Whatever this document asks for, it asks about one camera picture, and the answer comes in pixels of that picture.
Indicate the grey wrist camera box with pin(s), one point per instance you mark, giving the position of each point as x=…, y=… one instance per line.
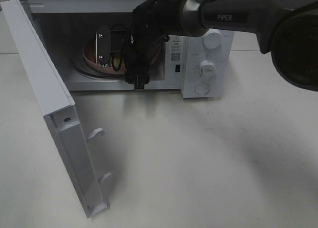
x=102, y=45

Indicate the pink round plate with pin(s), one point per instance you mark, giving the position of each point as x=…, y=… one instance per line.
x=88, y=53

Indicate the white microwave door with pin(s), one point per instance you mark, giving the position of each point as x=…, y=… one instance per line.
x=57, y=106

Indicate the upper white power knob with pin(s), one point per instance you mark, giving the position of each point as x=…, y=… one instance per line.
x=212, y=39

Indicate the white warning label sticker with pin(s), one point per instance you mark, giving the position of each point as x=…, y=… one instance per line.
x=176, y=48

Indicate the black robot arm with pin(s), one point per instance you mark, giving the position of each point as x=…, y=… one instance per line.
x=287, y=29

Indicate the white microwave oven body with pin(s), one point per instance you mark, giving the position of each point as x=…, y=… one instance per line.
x=78, y=40

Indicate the white timer knob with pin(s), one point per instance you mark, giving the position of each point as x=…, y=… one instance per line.
x=207, y=68

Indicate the round white door button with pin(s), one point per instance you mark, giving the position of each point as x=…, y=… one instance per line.
x=202, y=88

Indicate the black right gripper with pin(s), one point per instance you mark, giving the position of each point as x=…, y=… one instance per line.
x=142, y=46

